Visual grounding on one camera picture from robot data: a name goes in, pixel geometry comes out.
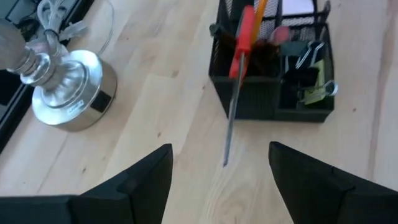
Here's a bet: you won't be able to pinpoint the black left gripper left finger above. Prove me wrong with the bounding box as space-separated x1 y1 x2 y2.
0 143 174 224

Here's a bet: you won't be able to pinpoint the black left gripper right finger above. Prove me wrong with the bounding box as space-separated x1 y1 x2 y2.
268 141 398 224

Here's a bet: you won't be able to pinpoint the green binder clip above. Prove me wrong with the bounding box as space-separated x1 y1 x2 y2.
298 58 340 106

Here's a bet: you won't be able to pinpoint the red handled scissors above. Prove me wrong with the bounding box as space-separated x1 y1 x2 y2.
223 4 257 167

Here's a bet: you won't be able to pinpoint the black mesh desk organizer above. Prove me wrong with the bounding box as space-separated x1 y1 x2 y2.
208 0 336 123

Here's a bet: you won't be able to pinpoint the white shade silver table lamp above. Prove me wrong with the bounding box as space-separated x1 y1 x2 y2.
0 17 118 133

